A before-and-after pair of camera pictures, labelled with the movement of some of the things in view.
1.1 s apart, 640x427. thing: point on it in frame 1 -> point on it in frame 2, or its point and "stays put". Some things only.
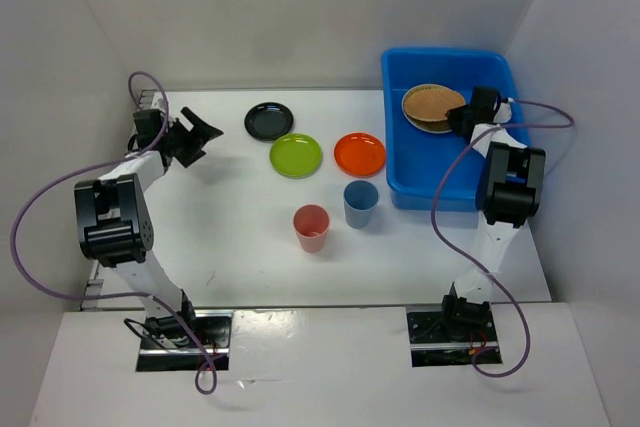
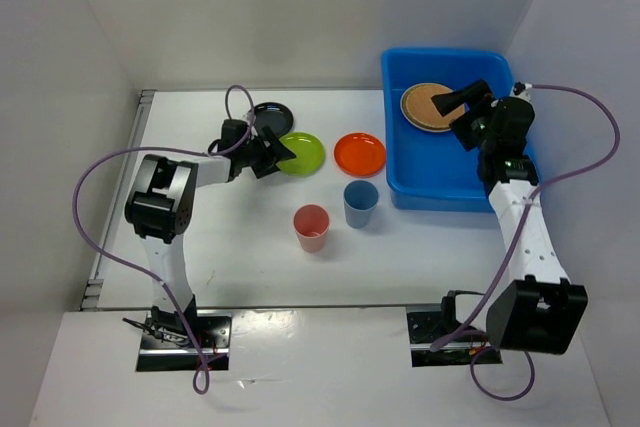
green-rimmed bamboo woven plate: (425, 107) stays put
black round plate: (268, 120) stays put
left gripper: (197, 137) -> (271, 154)
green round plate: (295, 155) stays put
